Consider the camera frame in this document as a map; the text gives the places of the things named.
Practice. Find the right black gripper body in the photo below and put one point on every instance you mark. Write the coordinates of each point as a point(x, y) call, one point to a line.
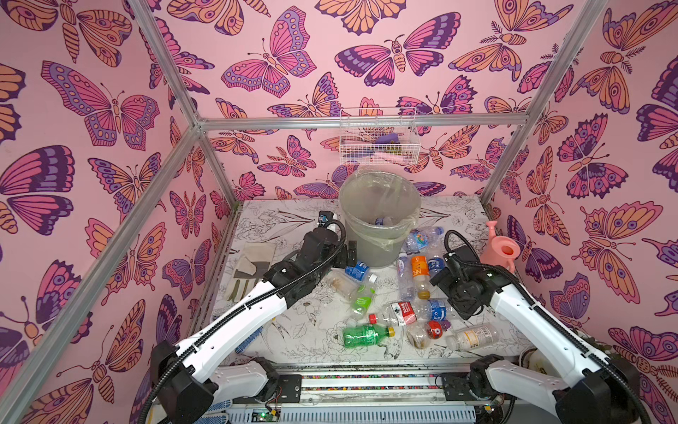
point(442, 283)

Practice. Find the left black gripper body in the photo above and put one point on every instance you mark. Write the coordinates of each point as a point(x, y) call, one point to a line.
point(336, 260)

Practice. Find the clear white label bottle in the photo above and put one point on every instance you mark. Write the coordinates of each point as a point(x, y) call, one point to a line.
point(471, 338)

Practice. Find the blue label bottle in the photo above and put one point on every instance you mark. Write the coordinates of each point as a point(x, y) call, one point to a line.
point(437, 310)
point(385, 221)
point(361, 274)

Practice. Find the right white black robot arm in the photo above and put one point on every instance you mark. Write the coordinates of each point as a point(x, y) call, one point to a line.
point(590, 387)

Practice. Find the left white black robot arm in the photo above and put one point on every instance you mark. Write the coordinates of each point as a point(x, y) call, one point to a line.
point(183, 374)

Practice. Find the colourful label bottle by bin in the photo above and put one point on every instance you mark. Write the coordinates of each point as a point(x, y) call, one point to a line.
point(421, 239)

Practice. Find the grey mesh waste bin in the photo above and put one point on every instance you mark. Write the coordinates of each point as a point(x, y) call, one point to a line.
point(379, 210)

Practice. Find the clear green cap bottle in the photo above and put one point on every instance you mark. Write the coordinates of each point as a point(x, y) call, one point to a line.
point(341, 284)

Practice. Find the pink plastic watering can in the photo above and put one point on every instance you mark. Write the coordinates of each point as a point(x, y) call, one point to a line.
point(500, 250)

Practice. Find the orange label bottle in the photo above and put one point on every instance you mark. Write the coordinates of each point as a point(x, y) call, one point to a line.
point(421, 276)

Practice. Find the lime green label bottle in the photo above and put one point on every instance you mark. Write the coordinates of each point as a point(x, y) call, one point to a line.
point(361, 301)

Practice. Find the purple label clear bottle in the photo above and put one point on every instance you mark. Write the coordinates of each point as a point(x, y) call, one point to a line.
point(407, 290)

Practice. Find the round red label bottle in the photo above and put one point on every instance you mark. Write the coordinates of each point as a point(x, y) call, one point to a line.
point(421, 334)

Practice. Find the red white label bottle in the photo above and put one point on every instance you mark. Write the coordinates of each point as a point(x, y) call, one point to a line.
point(394, 314)

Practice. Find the beige grey work glove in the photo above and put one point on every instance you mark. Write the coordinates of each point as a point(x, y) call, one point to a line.
point(254, 261)

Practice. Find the potted green plant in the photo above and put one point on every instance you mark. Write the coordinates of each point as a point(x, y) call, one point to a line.
point(533, 359)

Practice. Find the green plastic bottle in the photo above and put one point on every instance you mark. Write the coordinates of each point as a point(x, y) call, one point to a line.
point(366, 335)

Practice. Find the blue dotted work glove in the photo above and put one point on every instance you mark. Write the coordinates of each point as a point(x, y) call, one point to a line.
point(219, 416)

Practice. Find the white wire wall basket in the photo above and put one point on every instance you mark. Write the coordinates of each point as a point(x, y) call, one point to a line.
point(377, 140)

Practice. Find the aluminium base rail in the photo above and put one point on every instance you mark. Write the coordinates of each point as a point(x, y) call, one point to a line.
point(374, 394)

